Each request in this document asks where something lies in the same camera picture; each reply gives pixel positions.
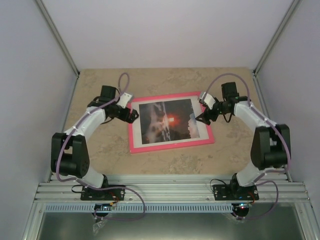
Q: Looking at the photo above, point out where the pink wooden picture frame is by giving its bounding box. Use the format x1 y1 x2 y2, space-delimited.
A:
127 91 216 155

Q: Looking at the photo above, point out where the landscape photo print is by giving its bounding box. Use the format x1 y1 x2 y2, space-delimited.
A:
139 98 201 145

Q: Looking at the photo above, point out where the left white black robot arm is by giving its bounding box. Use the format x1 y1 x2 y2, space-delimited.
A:
50 85 139 200

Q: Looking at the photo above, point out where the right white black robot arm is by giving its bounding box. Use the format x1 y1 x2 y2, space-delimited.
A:
195 82 290 200

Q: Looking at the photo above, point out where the right controller circuit board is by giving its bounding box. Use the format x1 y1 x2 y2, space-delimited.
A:
234 201 253 209

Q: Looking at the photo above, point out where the controller circuit board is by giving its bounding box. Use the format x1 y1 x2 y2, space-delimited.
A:
234 201 253 209
93 201 117 211

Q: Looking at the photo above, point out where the left controller circuit board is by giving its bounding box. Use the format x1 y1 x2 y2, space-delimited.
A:
93 201 117 211

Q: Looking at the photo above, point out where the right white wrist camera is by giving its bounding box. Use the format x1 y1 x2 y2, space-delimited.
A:
198 91 217 110

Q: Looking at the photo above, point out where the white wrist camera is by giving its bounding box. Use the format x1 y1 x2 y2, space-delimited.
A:
198 91 217 110
117 92 134 109

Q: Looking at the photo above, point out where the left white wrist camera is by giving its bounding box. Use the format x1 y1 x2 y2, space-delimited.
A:
117 92 134 109

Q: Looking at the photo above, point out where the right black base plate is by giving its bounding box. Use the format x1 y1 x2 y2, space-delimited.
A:
212 184 260 201

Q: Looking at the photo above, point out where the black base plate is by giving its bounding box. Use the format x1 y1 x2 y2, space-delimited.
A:
80 187 126 202
212 184 260 201

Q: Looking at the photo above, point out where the aluminium mounting rail bed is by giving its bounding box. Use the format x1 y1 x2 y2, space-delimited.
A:
34 173 310 203

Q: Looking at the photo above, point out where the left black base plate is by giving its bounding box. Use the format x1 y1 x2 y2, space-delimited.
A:
80 187 126 202

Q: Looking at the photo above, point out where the left aluminium corner post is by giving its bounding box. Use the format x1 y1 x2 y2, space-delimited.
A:
34 0 80 79

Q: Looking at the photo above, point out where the aluminium corner post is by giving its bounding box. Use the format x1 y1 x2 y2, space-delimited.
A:
34 0 80 79
252 0 302 77

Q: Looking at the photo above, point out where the slotted blue cable duct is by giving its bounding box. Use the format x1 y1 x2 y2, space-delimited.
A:
45 203 233 213

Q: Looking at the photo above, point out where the right aluminium corner post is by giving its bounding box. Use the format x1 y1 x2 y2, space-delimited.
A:
252 0 302 77

